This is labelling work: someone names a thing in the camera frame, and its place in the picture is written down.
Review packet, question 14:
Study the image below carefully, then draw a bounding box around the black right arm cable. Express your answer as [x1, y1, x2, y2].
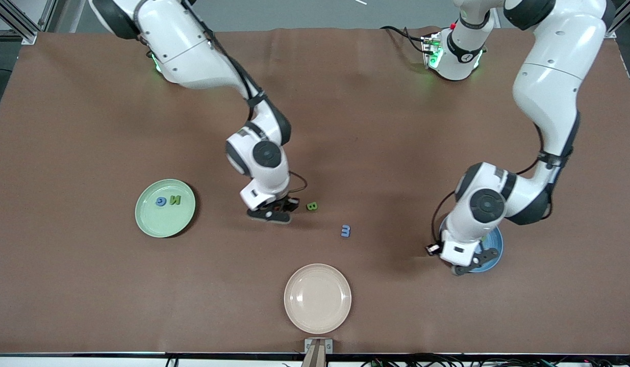
[205, 25, 309, 198]

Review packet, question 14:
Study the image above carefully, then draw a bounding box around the brown table cover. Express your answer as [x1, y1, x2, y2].
[0, 27, 630, 355]

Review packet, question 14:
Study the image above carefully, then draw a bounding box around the light green plate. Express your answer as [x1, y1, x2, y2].
[135, 178, 196, 239]

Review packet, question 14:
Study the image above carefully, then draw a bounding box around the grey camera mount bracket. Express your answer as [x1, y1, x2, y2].
[304, 338, 333, 367]

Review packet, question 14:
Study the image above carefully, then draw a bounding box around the blue plate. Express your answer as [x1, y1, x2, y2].
[468, 227, 504, 273]

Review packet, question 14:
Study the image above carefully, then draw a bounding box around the black left base cable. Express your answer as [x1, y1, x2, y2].
[380, 24, 429, 54]

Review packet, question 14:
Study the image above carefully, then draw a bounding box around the beige plate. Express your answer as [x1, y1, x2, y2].
[284, 264, 352, 334]

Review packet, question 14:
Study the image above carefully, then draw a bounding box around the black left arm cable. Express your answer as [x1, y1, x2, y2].
[430, 122, 547, 246]

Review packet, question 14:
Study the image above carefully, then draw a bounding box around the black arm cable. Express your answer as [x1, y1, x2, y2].
[430, 122, 547, 246]
[205, 25, 309, 198]

